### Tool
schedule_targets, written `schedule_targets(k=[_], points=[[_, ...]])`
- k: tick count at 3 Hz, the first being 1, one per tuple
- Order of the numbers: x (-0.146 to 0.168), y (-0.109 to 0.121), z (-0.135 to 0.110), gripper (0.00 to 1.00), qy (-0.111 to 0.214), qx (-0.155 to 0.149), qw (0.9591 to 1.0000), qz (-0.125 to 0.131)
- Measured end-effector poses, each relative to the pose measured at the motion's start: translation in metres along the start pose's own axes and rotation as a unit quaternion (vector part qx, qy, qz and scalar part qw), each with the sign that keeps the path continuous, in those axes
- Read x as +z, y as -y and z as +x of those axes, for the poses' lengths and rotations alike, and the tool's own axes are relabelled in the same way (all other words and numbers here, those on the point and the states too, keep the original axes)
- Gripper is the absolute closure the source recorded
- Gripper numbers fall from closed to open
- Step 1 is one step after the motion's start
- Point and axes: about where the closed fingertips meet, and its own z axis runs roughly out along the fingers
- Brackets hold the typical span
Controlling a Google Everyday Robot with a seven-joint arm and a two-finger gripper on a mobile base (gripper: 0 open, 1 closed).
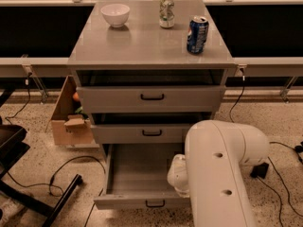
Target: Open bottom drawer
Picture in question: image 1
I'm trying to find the grey drawer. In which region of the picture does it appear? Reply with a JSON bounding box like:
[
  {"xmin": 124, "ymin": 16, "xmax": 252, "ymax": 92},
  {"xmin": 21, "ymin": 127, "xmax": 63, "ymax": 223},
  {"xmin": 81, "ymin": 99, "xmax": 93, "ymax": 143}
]
[
  {"xmin": 91, "ymin": 124, "xmax": 191, "ymax": 144},
  {"xmin": 94, "ymin": 143, "xmax": 190, "ymax": 210},
  {"xmin": 77, "ymin": 86, "xmax": 225, "ymax": 114}
]

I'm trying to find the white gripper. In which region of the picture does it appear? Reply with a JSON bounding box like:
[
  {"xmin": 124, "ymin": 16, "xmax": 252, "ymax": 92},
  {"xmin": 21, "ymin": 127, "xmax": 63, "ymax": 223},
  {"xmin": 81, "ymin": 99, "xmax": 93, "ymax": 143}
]
[{"xmin": 167, "ymin": 154, "xmax": 189, "ymax": 198}]

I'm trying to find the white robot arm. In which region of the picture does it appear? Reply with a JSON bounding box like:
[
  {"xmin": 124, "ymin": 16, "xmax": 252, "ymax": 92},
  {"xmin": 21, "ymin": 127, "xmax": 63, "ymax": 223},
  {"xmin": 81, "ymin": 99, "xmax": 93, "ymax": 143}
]
[{"xmin": 168, "ymin": 120, "xmax": 269, "ymax": 227}]

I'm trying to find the black cable far right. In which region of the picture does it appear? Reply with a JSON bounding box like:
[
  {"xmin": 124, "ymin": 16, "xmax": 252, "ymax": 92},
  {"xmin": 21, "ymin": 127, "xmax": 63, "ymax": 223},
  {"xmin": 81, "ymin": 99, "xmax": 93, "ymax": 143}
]
[{"xmin": 267, "ymin": 141, "xmax": 303, "ymax": 218}]

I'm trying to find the black chair base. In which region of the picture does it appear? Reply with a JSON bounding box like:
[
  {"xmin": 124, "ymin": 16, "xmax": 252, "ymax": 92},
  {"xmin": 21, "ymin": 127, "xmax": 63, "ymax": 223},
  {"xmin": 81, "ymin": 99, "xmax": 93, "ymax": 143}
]
[{"xmin": 0, "ymin": 88, "xmax": 84, "ymax": 227}]

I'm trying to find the black cable right floor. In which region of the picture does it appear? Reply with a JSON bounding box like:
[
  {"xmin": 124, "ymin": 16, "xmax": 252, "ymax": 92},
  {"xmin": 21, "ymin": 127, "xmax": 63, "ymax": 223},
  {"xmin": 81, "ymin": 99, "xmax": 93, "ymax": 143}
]
[{"xmin": 228, "ymin": 76, "xmax": 285, "ymax": 227}]

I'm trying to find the grey railing frame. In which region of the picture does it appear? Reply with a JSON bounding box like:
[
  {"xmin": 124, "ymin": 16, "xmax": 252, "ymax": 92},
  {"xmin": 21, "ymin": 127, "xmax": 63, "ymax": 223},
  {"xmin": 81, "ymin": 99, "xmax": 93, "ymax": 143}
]
[{"xmin": 1, "ymin": 0, "xmax": 302, "ymax": 94}]

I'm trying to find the black power adapter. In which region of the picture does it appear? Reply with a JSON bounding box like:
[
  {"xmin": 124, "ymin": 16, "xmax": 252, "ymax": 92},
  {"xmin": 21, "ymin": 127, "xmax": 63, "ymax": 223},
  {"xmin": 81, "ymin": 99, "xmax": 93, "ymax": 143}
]
[{"xmin": 250, "ymin": 163, "xmax": 269, "ymax": 179}]

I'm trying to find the cardboard box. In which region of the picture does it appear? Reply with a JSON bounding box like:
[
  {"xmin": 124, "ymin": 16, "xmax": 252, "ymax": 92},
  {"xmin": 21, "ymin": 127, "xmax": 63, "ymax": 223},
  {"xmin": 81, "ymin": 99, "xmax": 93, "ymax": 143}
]
[{"xmin": 51, "ymin": 76, "xmax": 94, "ymax": 146}]

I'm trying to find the black cable left wall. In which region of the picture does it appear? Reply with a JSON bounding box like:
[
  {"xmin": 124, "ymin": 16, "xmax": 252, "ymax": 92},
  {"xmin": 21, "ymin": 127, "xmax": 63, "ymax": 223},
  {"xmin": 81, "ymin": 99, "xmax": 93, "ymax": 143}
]
[{"xmin": 5, "ymin": 71, "xmax": 34, "ymax": 125}]

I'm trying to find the grey bottom drawer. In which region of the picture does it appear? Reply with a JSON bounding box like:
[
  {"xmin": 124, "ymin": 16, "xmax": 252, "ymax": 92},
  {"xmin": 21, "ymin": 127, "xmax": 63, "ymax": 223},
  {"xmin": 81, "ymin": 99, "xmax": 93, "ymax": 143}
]
[{"xmin": 94, "ymin": 143, "xmax": 190, "ymax": 210}]

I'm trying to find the grey middle drawer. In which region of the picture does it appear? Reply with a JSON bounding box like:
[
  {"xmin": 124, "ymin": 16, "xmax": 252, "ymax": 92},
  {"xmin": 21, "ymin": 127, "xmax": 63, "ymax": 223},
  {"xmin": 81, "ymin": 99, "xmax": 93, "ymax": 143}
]
[{"xmin": 91, "ymin": 124, "xmax": 191, "ymax": 144}]

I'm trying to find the grey drawer cabinet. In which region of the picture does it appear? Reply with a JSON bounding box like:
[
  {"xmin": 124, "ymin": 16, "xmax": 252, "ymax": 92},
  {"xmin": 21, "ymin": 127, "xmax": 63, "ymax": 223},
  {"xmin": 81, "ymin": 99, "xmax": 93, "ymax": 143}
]
[{"xmin": 67, "ymin": 0, "xmax": 238, "ymax": 149}]

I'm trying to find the white bowl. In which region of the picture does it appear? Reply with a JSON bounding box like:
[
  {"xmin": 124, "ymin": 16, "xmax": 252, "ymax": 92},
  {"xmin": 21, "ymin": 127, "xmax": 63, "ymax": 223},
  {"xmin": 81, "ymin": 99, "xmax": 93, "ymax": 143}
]
[{"xmin": 100, "ymin": 4, "xmax": 130, "ymax": 27}]

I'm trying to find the grey top drawer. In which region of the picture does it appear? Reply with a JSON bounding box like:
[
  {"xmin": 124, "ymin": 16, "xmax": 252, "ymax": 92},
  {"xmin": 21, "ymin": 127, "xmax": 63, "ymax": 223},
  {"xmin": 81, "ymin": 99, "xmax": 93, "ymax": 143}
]
[{"xmin": 77, "ymin": 86, "xmax": 225, "ymax": 114}]

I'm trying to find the blue pepsi can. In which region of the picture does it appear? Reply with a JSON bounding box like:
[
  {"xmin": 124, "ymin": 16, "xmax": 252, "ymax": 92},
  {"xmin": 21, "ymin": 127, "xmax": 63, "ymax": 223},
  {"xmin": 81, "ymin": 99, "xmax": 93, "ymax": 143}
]
[{"xmin": 187, "ymin": 15, "xmax": 209, "ymax": 54}]

